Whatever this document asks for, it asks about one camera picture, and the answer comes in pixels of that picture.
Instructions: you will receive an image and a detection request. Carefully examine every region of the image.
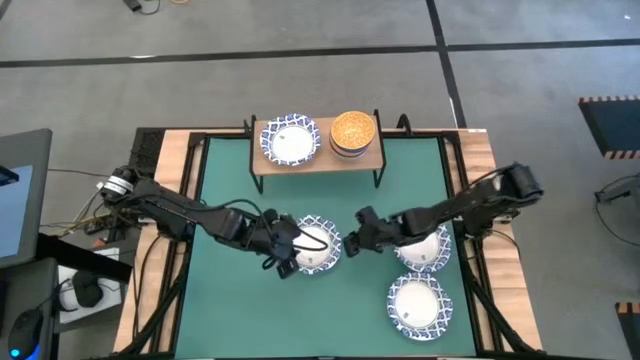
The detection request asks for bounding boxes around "black stand with cable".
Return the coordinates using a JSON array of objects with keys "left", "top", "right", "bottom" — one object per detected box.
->
[{"left": 593, "top": 172, "right": 640, "bottom": 234}]

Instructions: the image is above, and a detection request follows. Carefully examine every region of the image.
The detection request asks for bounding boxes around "black power adapter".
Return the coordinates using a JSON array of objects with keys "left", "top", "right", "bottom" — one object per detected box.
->
[{"left": 122, "top": 0, "right": 161, "bottom": 16}]

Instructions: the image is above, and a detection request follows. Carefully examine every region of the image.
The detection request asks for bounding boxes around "black computer mouse with light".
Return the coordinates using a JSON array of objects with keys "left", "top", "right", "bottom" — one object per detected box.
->
[{"left": 7, "top": 307, "right": 45, "bottom": 360}]

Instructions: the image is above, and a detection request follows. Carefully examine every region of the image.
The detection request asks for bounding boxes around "black metal table frame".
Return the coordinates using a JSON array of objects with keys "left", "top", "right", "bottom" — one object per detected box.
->
[{"left": 112, "top": 125, "right": 546, "bottom": 360}]

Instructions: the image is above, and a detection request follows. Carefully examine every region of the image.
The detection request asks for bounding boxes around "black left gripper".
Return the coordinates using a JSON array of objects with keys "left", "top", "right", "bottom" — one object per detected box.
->
[{"left": 234, "top": 207, "right": 303, "bottom": 280}]

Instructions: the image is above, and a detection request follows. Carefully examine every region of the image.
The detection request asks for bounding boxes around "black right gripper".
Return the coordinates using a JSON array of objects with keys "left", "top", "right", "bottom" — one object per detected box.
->
[{"left": 341, "top": 204, "right": 424, "bottom": 259}]

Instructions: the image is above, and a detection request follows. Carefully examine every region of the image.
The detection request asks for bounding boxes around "wooden shelf with black legs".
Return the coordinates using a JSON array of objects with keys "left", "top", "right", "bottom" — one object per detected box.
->
[{"left": 248, "top": 108, "right": 388, "bottom": 195}]

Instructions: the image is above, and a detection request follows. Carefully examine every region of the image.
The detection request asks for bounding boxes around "black desk beam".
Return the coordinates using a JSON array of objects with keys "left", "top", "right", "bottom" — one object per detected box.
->
[{"left": 35, "top": 231, "right": 135, "bottom": 285}]

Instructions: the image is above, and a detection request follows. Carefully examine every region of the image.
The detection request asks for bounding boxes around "black rounded device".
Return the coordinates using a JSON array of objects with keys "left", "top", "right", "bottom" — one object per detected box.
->
[{"left": 71, "top": 269, "right": 105, "bottom": 309}]

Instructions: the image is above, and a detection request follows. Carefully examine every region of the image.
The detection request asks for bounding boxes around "blue patterned ceramic bowl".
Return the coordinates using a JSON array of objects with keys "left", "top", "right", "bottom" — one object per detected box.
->
[{"left": 328, "top": 134, "right": 375, "bottom": 156}]

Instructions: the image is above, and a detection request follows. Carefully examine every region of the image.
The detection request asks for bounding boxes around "white sheet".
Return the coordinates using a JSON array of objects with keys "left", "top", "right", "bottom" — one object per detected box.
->
[{"left": 57, "top": 247, "right": 125, "bottom": 325}]

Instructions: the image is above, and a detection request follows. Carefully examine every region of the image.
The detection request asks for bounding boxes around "blue patterned paper bowl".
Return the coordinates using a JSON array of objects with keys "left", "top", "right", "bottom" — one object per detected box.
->
[
  {"left": 259, "top": 113, "right": 322, "bottom": 168},
  {"left": 280, "top": 214, "right": 343, "bottom": 276},
  {"left": 385, "top": 271, "right": 454, "bottom": 342},
  {"left": 393, "top": 224, "right": 453, "bottom": 274}
]

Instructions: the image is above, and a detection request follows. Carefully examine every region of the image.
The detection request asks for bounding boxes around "black perforated box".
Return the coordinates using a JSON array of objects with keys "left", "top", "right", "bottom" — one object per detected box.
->
[{"left": 128, "top": 127, "right": 167, "bottom": 174}]

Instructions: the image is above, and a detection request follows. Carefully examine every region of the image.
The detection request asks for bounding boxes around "dark grey side desk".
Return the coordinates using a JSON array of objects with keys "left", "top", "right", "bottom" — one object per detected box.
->
[{"left": 0, "top": 257, "right": 60, "bottom": 360}]

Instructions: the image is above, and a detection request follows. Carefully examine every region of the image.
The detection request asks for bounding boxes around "green table mat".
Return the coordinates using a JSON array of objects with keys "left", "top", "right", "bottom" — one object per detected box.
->
[{"left": 174, "top": 137, "right": 479, "bottom": 359}]

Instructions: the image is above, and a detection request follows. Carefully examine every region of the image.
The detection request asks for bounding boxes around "grey monitor with blue screen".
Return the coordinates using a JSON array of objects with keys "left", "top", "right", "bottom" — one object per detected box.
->
[{"left": 0, "top": 128, "right": 54, "bottom": 270}]

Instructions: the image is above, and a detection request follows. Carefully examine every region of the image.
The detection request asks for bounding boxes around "yellow patterned ceramic bowl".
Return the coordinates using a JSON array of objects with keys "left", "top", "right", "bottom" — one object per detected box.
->
[{"left": 329, "top": 110, "right": 377, "bottom": 150}]

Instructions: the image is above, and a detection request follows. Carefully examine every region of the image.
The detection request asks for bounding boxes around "black hazard-striped floor mat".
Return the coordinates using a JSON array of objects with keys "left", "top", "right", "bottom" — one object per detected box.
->
[
  {"left": 614, "top": 301, "right": 640, "bottom": 360},
  {"left": 578, "top": 94, "right": 640, "bottom": 161}
]

